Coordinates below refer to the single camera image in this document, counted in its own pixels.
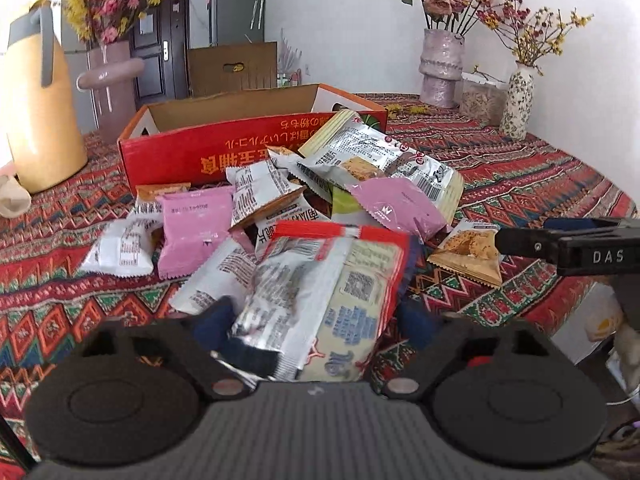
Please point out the orange snack packet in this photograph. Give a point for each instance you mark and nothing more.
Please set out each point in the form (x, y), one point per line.
(160, 191)

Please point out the dark entrance door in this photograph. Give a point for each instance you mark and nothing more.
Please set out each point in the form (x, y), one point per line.
(160, 70)

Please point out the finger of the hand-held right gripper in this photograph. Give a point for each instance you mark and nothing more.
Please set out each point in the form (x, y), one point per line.
(567, 224)
(530, 245)

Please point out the green snack packet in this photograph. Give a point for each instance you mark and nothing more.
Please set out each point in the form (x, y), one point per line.
(345, 205)

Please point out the large cream silver snack packet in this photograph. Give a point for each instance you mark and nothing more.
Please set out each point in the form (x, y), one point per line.
(380, 150)

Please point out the small floral ceramic vase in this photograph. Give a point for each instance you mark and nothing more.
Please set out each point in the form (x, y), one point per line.
(517, 105)

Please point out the red and yellow berry branches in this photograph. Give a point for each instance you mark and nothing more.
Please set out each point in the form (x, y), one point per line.
(542, 35)

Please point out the fallen yellow petals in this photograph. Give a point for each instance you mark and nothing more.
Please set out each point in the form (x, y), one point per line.
(415, 109)

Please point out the grey refrigerator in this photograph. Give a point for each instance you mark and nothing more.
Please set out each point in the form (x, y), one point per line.
(235, 15)

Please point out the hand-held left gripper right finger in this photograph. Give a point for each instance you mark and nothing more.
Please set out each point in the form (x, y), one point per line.
(415, 322)

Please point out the pink snack packet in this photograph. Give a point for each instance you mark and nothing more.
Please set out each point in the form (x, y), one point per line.
(195, 230)
(400, 205)

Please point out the beige paper cone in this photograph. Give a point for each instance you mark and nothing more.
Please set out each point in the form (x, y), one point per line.
(12, 200)

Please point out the yellow and pink flower bouquet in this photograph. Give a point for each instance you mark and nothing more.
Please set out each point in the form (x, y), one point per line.
(110, 5)

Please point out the white bag yellow print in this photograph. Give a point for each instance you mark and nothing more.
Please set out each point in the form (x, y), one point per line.
(597, 320)

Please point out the white brown-edged snack packet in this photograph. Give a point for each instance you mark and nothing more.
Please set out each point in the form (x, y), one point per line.
(260, 190)

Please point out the red patterned tablecloth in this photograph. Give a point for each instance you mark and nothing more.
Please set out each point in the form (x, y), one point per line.
(525, 170)

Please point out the brown cardboard box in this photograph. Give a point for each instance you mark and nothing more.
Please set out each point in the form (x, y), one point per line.
(250, 77)

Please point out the clear storage jar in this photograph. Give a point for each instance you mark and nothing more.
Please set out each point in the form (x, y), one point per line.
(482, 102)

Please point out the large red-trimmed cracker packet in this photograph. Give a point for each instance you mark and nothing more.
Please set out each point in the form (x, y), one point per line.
(320, 305)

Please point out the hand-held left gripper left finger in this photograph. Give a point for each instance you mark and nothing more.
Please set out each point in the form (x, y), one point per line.
(215, 327)

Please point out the red cardboard box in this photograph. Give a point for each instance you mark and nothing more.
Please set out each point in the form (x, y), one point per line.
(210, 145)

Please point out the pink mushroom-shaped vase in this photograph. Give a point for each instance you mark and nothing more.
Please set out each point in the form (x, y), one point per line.
(115, 105)

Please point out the pale pink dried flowers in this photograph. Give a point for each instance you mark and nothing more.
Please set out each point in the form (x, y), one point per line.
(287, 60)

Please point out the pink textured vase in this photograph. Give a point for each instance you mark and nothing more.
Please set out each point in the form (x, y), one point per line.
(440, 70)

